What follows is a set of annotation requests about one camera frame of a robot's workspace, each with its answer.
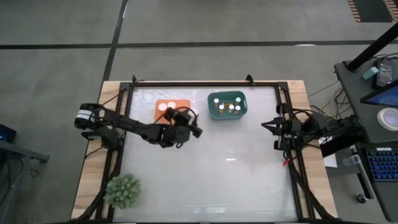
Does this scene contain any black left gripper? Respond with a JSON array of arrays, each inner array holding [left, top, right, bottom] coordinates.
[[160, 107, 203, 148]]

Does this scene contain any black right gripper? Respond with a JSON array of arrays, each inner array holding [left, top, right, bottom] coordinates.
[[261, 103, 302, 151]]

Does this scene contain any orange plastic bin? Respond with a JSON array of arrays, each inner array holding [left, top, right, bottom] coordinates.
[[154, 99, 192, 125]]

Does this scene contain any teal plastic bin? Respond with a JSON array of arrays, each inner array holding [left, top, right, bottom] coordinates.
[[207, 90, 248, 121]]

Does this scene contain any white sheet of paper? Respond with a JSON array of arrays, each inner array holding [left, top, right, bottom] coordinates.
[[322, 152, 338, 169]]

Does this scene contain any black box beside table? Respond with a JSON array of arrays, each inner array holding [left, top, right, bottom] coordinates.
[[320, 136, 359, 158]]

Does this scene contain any green artificial succulent plant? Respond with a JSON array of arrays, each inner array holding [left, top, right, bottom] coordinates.
[[103, 172, 142, 210]]

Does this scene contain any clear plastic cup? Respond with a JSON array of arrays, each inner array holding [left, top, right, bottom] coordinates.
[[342, 154, 361, 167]]

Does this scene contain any grey desk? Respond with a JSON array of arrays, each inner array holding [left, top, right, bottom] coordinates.
[[333, 58, 398, 222]]

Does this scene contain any small teal box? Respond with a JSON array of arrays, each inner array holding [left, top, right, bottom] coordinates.
[[361, 66, 380, 81]]

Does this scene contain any computer monitor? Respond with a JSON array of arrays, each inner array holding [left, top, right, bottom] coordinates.
[[359, 80, 398, 108]]

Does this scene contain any white tape roll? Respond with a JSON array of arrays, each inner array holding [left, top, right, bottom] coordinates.
[[376, 107, 398, 132]]

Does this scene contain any black computer keyboard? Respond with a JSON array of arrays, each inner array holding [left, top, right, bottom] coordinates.
[[366, 147, 398, 182]]

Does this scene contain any black slanted pole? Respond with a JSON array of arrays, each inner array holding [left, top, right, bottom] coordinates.
[[346, 22, 398, 73]]

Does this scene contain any hazard striped floor mat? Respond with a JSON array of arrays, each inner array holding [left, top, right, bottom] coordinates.
[[347, 0, 398, 24]]

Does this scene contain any grey cart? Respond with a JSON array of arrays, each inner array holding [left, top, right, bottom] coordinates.
[[0, 138, 51, 224]]

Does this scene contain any black device with blue light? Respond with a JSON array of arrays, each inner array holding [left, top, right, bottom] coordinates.
[[0, 124, 17, 143]]

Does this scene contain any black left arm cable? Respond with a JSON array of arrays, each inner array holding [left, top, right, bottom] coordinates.
[[169, 106, 200, 149]]

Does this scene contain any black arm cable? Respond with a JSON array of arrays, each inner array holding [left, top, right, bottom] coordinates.
[[169, 106, 200, 149], [282, 106, 315, 126]]

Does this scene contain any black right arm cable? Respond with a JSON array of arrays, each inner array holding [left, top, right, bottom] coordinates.
[[282, 106, 315, 126]]

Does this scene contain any black metal table frame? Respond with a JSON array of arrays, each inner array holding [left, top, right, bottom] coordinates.
[[70, 74, 335, 222]]

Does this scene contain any floor cable bundle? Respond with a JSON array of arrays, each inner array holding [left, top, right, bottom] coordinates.
[[307, 80, 353, 116]]

